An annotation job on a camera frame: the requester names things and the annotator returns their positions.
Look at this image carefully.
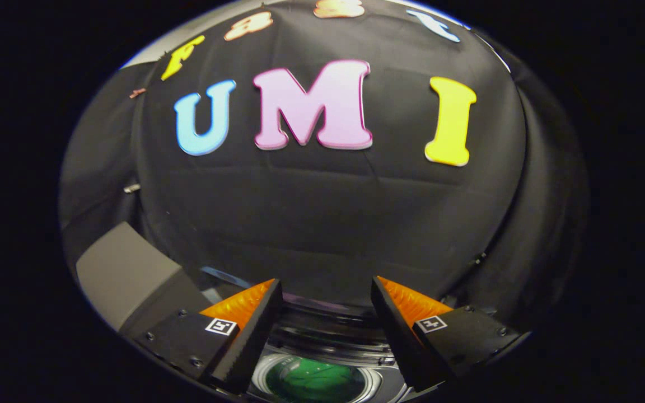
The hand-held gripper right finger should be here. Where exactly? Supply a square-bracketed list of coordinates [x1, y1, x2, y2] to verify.
[371, 276, 526, 393]

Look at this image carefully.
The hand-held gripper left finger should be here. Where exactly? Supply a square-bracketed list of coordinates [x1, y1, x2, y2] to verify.
[131, 279, 284, 396]

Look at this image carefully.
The grey washing machine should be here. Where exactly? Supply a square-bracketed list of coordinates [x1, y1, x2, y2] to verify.
[247, 330, 413, 403]

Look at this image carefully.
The green polo shirt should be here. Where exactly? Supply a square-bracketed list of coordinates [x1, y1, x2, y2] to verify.
[267, 358, 366, 402]

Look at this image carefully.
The black backdrop cloth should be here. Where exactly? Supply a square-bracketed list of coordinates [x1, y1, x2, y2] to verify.
[58, 0, 589, 336]

